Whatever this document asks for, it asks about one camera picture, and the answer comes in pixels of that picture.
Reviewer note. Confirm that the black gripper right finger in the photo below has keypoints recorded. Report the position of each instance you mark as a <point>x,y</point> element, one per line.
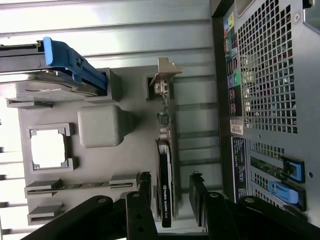
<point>215,220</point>

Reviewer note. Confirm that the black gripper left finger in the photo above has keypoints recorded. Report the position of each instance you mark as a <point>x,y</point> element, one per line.
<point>140,217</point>

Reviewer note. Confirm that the black nvidia graphics card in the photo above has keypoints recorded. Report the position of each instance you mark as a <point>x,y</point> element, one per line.
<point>165,175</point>

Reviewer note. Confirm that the dark printed label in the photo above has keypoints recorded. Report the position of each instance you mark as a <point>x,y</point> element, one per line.
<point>239,170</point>

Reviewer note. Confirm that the green ram stick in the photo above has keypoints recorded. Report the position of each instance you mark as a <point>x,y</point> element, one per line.
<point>85,185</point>

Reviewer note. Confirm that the grey parts rack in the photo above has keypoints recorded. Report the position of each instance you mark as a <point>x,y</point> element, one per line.
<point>100,162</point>

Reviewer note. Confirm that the light blue slot latch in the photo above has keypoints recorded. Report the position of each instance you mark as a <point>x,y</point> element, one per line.
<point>285,193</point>

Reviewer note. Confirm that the green expansion card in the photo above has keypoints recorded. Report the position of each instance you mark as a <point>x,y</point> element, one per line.
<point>267,166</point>

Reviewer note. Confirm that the dark blue slot latch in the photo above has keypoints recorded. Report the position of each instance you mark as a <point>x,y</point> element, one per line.
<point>293,170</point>

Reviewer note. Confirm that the beige barcode label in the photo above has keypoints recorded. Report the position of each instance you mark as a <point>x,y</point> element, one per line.
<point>236,126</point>

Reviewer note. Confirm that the silver cpu chip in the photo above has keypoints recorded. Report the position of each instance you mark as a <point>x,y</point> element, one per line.
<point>48,148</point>

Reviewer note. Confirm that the black pc case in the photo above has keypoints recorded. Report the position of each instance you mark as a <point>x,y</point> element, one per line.
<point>272,75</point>

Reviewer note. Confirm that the hard disk with blue caddy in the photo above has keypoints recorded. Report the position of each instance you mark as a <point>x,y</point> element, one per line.
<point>55,75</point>

